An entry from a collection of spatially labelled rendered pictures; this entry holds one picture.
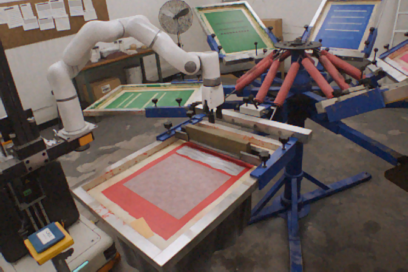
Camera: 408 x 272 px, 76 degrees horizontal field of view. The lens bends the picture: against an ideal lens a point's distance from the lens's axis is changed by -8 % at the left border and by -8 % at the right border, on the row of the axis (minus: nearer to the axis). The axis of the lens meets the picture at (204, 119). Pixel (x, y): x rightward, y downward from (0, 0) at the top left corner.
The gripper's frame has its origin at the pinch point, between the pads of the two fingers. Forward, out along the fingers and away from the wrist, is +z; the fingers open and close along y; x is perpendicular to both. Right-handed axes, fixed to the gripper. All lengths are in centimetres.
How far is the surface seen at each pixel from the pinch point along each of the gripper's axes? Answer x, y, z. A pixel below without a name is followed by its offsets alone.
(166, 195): 3.4, 35.9, 18.0
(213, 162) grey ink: 3.8, 8.4, 17.8
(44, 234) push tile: -14, 77, 16
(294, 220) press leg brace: 14, -58, 101
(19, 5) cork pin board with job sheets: -379, -42, -76
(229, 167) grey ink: 12.0, 7.8, 17.8
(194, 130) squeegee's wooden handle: -12.0, 2.1, 8.7
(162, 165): -14.3, 22.6, 17.9
